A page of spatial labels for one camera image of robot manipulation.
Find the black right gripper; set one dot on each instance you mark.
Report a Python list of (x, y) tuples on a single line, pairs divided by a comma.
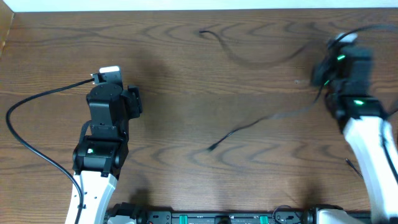
[(317, 72)]

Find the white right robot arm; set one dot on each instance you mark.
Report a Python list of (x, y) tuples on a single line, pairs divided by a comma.
[(363, 121)]

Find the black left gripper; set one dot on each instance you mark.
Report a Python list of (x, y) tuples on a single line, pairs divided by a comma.
[(135, 103)]

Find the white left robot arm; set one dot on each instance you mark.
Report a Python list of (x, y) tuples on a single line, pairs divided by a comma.
[(99, 157)]

